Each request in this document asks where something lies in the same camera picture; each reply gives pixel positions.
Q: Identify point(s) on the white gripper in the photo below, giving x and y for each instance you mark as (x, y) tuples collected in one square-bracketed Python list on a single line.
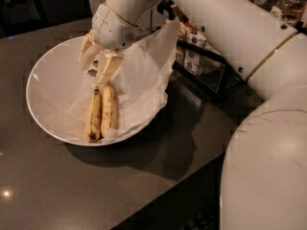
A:
[(110, 29)]

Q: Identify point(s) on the spotted yellow banana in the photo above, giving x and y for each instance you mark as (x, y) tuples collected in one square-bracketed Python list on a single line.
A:
[(93, 118), (109, 114)]

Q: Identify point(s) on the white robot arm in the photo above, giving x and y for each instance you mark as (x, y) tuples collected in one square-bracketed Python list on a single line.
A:
[(264, 177)]

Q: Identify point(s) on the large white bowl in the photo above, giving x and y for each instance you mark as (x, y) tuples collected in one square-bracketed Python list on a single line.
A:
[(43, 93)]

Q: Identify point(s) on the white paper liner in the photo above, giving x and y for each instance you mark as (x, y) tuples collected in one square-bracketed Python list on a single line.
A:
[(140, 89)]

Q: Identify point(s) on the dark appliance with blue light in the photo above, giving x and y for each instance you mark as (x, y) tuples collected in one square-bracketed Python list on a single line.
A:
[(21, 16)]

